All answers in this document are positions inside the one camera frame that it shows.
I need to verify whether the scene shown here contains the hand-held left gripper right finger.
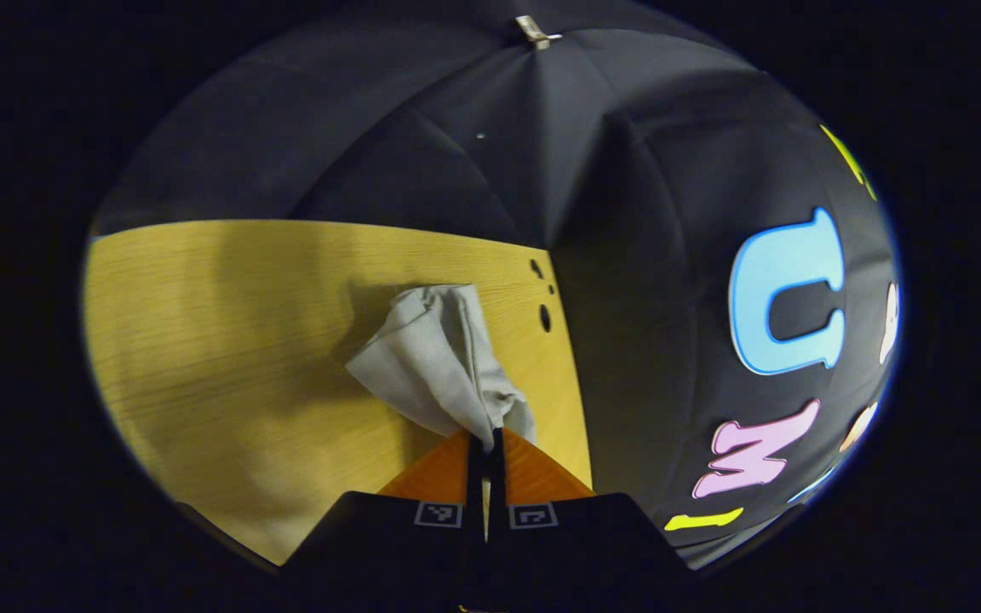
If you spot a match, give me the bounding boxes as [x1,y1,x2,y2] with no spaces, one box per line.
[489,427,697,613]

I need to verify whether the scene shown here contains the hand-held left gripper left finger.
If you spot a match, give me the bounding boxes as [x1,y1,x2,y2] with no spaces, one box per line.
[280,428,489,613]

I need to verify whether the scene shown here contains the white jeans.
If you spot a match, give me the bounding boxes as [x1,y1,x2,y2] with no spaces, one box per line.
[346,284,538,452]

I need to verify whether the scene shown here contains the silver metal clamp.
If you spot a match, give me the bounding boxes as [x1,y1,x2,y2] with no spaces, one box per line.
[514,14,564,50]

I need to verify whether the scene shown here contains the black backdrop cloth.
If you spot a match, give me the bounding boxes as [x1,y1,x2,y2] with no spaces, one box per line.
[90,0,900,571]

